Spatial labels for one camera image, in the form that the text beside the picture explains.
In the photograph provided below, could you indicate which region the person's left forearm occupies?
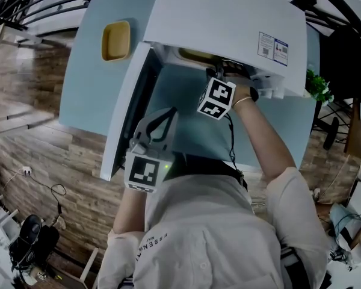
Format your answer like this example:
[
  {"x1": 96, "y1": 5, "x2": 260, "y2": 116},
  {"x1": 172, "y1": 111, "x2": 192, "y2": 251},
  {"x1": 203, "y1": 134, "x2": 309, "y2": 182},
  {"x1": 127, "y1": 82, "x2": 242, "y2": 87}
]
[{"x1": 113, "y1": 187, "x2": 148, "y2": 236}]

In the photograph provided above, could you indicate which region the potted plant with white flowers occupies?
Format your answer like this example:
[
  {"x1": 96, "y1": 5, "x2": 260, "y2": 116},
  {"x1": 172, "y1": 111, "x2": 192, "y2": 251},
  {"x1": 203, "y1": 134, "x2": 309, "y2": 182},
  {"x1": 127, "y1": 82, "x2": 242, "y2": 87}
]
[{"x1": 305, "y1": 68, "x2": 335, "y2": 104}]

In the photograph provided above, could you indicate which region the white furniture frame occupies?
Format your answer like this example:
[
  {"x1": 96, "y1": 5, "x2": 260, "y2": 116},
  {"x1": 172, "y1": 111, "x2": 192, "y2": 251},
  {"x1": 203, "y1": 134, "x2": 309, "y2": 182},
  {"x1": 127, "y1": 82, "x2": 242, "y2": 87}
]
[{"x1": 0, "y1": 193, "x2": 20, "y2": 244}]

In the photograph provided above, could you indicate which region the black floor cable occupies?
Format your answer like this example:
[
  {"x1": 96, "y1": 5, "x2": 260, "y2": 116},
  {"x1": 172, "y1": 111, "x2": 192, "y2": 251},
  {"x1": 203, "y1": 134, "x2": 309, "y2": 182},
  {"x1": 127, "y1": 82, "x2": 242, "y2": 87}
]
[{"x1": 49, "y1": 183, "x2": 67, "y2": 222}]

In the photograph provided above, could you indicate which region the brown wooden desk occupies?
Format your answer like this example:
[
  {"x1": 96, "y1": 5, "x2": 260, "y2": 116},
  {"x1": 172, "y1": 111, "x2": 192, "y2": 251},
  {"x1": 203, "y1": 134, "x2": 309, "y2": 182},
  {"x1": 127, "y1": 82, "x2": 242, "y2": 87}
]
[{"x1": 344, "y1": 98, "x2": 361, "y2": 163}]

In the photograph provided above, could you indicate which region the white microwave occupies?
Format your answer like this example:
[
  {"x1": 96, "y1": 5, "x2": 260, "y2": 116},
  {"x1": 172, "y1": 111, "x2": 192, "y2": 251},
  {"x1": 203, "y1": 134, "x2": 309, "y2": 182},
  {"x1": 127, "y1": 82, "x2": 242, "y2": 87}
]
[{"x1": 99, "y1": 0, "x2": 308, "y2": 189}]

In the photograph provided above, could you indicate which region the person's white shirt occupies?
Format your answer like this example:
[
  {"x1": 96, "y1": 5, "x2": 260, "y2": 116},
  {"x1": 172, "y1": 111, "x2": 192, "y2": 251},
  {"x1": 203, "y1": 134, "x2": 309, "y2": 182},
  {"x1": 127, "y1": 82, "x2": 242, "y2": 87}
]
[{"x1": 96, "y1": 167, "x2": 332, "y2": 289}]

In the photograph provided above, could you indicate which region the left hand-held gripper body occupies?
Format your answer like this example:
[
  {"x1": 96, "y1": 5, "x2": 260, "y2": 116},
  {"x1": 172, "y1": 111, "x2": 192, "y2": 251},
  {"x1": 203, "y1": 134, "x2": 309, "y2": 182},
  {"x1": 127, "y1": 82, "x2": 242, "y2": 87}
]
[{"x1": 125, "y1": 138, "x2": 174, "y2": 194}]

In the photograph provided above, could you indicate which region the light blue table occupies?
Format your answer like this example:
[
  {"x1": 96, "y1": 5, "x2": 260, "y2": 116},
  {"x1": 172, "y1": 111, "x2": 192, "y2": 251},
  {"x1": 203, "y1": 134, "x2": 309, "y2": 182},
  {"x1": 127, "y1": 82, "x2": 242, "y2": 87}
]
[{"x1": 58, "y1": 0, "x2": 321, "y2": 172}]

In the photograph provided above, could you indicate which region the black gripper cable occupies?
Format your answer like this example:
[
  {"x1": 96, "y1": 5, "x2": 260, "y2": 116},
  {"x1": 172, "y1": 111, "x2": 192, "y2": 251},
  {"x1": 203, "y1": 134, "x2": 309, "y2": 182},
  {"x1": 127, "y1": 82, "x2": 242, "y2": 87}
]
[{"x1": 224, "y1": 113, "x2": 239, "y2": 172}]

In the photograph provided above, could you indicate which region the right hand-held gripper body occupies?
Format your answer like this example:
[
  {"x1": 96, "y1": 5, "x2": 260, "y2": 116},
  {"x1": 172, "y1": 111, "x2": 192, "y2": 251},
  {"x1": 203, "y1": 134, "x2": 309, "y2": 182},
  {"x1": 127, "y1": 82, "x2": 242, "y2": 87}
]
[{"x1": 196, "y1": 67, "x2": 237, "y2": 121}]

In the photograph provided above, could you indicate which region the person's right forearm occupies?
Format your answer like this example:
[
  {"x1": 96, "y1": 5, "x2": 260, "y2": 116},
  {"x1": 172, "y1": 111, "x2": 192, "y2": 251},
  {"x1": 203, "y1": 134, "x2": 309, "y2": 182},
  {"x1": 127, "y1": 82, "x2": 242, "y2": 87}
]
[{"x1": 231, "y1": 96, "x2": 297, "y2": 182}]

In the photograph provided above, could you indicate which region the black office chair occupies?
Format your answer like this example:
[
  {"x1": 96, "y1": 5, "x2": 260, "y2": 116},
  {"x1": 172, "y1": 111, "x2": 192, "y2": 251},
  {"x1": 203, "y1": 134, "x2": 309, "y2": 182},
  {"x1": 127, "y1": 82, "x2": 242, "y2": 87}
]
[{"x1": 312, "y1": 100, "x2": 354, "y2": 152}]

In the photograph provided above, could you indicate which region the yellow tray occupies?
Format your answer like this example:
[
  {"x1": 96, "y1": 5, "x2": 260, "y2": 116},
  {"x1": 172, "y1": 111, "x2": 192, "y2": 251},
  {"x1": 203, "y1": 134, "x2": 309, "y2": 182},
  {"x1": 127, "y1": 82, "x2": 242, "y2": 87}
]
[
  {"x1": 177, "y1": 47, "x2": 215, "y2": 67},
  {"x1": 100, "y1": 20, "x2": 131, "y2": 62}
]

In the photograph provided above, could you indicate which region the black shoulder strap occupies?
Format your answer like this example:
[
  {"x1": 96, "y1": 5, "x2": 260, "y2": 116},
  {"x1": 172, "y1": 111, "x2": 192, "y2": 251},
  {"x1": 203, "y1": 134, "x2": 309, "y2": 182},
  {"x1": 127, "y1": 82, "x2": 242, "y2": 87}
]
[{"x1": 281, "y1": 245, "x2": 302, "y2": 289}]

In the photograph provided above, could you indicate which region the gold bracelet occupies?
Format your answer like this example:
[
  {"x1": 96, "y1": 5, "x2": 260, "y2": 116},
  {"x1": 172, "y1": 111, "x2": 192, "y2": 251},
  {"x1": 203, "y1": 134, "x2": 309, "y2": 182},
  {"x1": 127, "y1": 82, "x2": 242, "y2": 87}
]
[{"x1": 232, "y1": 96, "x2": 254, "y2": 109}]

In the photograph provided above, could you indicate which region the person's right hand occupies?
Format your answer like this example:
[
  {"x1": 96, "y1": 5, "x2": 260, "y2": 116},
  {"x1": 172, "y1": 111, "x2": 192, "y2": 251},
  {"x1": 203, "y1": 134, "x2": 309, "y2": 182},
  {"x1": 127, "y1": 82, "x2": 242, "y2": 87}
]
[{"x1": 218, "y1": 60, "x2": 258, "y2": 107}]

